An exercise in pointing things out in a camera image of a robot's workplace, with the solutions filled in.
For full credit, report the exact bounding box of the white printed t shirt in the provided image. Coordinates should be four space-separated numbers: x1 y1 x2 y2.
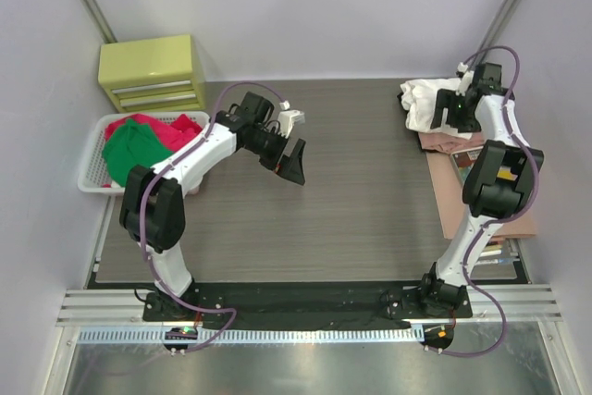
401 78 473 139

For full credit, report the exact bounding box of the pink t shirt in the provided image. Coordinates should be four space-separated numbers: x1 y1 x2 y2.
418 132 485 154

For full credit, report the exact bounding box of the black t shirt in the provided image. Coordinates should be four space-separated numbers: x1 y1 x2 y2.
396 93 407 111

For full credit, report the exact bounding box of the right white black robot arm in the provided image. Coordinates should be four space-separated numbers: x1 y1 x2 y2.
418 63 544 317

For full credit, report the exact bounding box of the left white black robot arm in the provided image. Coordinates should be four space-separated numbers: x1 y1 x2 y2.
119 93 305 321

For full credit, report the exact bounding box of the yellow picture book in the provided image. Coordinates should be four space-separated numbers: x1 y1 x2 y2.
450 147 482 185

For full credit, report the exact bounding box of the red t shirt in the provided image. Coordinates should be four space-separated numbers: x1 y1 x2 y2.
105 114 204 154

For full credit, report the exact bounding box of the brown cardboard sheet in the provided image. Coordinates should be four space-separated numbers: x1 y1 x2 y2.
426 153 537 240

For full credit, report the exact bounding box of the yellow-green drawer box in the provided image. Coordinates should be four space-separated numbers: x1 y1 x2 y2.
98 34 206 113

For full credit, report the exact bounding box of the green t shirt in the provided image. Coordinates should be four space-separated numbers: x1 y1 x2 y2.
102 118 172 187

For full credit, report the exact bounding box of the white plastic basket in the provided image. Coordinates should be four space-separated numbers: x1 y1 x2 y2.
78 111 209 196

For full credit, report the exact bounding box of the dark blue marker pen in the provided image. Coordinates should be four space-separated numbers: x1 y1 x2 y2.
475 257 520 266

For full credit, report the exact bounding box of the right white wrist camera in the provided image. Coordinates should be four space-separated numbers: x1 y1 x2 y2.
455 62 474 96

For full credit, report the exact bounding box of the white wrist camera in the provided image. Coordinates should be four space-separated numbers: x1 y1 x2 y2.
277 100 305 138
455 62 474 96

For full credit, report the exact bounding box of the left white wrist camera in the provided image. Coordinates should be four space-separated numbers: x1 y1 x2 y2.
277 100 305 138

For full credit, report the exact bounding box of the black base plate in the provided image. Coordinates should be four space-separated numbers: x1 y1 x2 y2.
141 279 477 327

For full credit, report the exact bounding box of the white slotted cable duct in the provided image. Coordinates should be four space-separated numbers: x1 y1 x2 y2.
78 326 424 346

